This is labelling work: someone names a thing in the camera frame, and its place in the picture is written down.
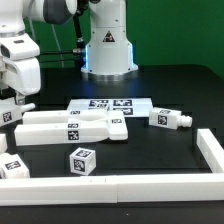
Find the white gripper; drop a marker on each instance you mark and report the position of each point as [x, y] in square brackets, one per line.
[21, 69]

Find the white chair seat block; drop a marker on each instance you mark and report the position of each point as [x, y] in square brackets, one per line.
[10, 112]

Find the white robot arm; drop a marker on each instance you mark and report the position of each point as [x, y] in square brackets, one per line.
[108, 54]

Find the white block left edge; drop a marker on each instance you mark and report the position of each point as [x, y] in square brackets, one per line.
[3, 143]

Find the white tagged block lower left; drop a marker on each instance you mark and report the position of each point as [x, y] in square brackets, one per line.
[12, 167]

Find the white tagged cube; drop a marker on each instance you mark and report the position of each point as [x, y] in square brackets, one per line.
[82, 161]

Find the white tagged sheet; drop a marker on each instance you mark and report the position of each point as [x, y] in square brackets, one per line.
[131, 107]

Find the white right rail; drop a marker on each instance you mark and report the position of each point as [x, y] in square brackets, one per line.
[211, 150]

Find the white rail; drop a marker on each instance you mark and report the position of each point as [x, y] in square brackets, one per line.
[112, 189]
[211, 150]

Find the white front rail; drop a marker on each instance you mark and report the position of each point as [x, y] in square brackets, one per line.
[112, 189]

